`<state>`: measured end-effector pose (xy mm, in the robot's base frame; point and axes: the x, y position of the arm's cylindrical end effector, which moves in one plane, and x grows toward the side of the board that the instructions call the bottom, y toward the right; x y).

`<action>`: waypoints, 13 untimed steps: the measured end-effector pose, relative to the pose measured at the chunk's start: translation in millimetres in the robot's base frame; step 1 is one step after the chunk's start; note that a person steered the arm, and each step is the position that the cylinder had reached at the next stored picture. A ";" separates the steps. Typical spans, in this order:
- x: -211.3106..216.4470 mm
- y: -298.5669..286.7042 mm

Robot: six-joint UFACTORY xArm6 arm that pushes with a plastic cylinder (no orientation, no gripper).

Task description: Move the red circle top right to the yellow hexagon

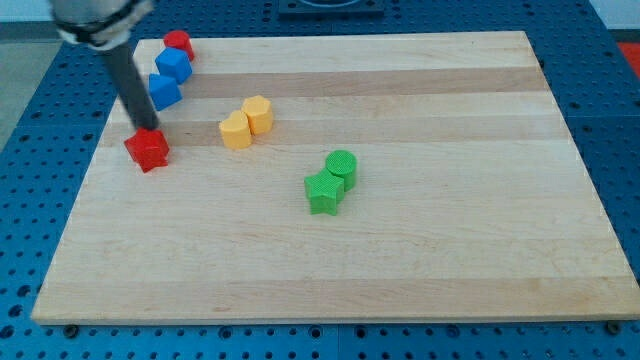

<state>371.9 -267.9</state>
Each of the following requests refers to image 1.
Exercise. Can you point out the grey robot arm end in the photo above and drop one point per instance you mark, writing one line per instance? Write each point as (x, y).
(99, 24)

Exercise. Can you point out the yellow hexagon block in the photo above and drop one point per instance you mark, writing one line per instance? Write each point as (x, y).
(259, 112)

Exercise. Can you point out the green star block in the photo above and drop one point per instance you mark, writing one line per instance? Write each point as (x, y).
(324, 192)

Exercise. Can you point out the green cylinder block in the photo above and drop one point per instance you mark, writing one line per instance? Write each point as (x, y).
(343, 164)

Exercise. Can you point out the wooden board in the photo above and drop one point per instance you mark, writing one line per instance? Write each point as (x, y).
(471, 204)

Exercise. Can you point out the yellow heart block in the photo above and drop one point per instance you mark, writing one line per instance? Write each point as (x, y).
(235, 131)

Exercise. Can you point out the red star block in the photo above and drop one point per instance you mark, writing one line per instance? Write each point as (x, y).
(148, 148)

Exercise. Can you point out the blue pentagon block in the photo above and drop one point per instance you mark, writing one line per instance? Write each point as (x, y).
(164, 91)

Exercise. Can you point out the blue cube block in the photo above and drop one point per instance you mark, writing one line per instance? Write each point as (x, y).
(174, 63)

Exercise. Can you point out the red cylinder block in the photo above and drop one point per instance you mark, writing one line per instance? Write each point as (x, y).
(180, 40)

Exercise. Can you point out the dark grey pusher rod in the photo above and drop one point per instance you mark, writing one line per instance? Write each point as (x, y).
(126, 78)

